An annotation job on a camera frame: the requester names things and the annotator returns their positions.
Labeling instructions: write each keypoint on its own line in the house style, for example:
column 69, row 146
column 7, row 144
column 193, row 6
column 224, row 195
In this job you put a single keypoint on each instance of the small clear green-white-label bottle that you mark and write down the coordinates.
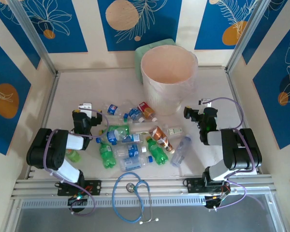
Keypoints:
column 175, row 131

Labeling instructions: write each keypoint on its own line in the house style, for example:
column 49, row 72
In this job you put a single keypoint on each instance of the crushed clear blue-cap bottle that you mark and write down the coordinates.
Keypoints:
column 125, row 115

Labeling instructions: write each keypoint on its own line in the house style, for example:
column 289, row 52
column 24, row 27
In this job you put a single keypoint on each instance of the clear bluish plastic bottle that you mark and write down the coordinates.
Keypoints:
column 181, row 151

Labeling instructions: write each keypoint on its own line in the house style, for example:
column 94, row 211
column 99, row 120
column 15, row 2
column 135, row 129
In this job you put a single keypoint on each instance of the brown coffee drink bottle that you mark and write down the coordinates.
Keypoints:
column 162, row 139

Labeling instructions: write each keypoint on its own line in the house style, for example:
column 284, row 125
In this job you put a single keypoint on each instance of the clear blue-label blue-cap bottle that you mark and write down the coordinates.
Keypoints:
column 135, row 138

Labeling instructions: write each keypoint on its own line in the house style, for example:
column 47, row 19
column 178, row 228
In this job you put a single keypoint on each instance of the clear blue-label white-cap bottle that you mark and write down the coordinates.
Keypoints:
column 133, row 151

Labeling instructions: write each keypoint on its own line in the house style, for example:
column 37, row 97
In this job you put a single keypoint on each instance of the clear blue-cap water bottle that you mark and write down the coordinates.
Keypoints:
column 133, row 163

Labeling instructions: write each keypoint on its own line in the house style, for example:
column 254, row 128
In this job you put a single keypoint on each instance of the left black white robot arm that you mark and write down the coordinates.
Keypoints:
column 38, row 149

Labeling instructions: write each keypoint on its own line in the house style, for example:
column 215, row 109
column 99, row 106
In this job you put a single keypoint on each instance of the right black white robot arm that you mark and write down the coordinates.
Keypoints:
column 244, row 149

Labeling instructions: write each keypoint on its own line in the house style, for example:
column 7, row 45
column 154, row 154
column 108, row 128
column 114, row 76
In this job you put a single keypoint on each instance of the white ribbed waste bin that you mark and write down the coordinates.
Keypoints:
column 159, row 101

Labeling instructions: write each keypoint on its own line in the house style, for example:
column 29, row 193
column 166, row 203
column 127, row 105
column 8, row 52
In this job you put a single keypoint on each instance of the clear plastic bin liner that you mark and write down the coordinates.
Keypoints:
column 169, row 65

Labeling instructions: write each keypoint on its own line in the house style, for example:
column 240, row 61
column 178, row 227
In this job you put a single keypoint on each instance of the small green jar orange label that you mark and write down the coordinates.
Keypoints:
column 73, row 156

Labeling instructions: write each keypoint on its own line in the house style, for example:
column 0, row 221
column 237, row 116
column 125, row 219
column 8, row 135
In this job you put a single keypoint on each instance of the orange bottle red label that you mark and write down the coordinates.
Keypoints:
column 147, row 111

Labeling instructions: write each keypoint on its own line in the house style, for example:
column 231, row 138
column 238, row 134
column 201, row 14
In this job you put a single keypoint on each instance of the pale green plastic box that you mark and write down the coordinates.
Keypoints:
column 140, row 62

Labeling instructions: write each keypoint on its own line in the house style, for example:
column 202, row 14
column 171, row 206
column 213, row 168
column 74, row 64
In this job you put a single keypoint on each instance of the blue stethoscope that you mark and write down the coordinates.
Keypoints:
column 129, row 187

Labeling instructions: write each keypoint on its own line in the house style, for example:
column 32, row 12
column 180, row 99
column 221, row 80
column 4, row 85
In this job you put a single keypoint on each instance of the black connector module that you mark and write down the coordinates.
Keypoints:
column 75, row 201
column 211, row 204

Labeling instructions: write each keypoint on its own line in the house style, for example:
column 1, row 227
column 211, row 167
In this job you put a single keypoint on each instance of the grey metal panel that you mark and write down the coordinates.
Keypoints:
column 183, row 220

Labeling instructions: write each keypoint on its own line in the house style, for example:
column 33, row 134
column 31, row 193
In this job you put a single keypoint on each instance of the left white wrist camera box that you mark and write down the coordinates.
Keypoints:
column 85, row 105

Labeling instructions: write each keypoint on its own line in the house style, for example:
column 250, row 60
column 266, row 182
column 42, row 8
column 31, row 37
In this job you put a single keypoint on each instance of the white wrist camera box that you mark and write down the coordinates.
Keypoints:
column 85, row 105
column 205, row 101

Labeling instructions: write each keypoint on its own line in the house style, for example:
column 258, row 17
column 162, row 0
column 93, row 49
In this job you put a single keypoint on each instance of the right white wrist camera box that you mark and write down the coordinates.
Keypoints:
column 205, row 101

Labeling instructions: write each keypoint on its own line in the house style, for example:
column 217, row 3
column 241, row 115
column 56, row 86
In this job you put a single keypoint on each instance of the aluminium table side rail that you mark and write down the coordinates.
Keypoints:
column 235, row 94
column 47, row 108

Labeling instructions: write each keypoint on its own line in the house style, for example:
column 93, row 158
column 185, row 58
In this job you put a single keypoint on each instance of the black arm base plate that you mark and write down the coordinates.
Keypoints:
column 192, row 184
column 96, row 187

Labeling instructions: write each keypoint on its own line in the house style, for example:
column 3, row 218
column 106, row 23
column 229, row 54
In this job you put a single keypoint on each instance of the aluminium frame post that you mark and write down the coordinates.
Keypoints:
column 252, row 24
column 32, row 31

